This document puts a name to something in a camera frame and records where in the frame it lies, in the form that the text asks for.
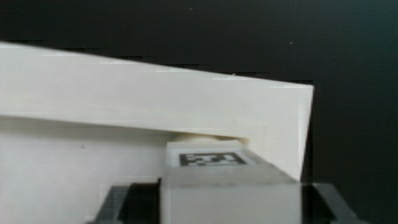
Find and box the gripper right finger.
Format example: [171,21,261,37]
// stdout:
[302,183,372,224]

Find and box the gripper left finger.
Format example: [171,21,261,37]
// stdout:
[87,179,162,224]

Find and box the white leg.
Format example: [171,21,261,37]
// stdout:
[160,134,302,224]

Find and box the white square tabletop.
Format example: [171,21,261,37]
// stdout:
[0,42,315,224]

